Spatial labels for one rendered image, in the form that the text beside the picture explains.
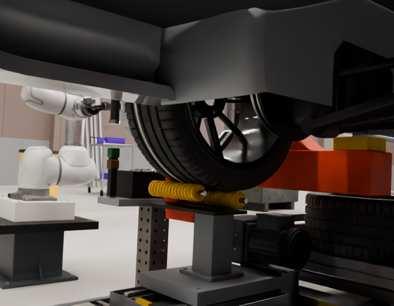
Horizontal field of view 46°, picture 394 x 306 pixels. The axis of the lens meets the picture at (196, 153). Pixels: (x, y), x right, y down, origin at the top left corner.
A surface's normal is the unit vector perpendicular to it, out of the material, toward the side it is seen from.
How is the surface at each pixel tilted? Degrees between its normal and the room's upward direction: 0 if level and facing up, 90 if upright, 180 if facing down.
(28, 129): 90
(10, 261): 90
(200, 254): 90
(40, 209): 90
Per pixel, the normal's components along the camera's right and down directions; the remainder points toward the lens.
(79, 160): 0.62, -0.08
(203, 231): -0.74, -0.06
